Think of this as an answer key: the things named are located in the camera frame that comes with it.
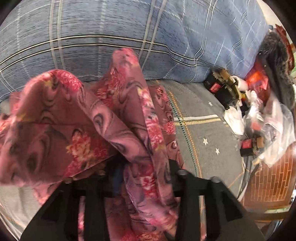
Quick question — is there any pink floral cloth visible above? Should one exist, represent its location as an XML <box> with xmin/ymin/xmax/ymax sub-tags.
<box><xmin>1</xmin><ymin>48</ymin><xmax>184</xmax><ymax>240</ymax></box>

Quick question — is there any brick-pattern mat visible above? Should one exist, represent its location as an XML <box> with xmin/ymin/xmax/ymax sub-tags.
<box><xmin>242</xmin><ymin>143</ymin><xmax>295</xmax><ymax>212</ymax></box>

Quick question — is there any grey patterned bedsheet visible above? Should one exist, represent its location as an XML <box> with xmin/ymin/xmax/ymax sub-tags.
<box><xmin>1</xmin><ymin>80</ymin><xmax>247</xmax><ymax>240</ymax></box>

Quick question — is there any white plastic bag pile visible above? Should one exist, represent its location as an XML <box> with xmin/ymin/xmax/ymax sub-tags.
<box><xmin>224</xmin><ymin>89</ymin><xmax>295</xmax><ymax>167</ymax></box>

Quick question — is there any red packet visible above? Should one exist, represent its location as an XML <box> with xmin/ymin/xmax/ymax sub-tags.
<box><xmin>245</xmin><ymin>58</ymin><xmax>271</xmax><ymax>104</ymax></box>

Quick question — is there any black fuzzy garment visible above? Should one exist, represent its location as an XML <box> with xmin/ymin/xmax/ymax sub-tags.
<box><xmin>257</xmin><ymin>31</ymin><xmax>295</xmax><ymax>110</ymax></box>

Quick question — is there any blue plaid pillow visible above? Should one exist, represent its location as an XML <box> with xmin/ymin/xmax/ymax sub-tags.
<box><xmin>1</xmin><ymin>1</ymin><xmax>268</xmax><ymax>99</ymax></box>

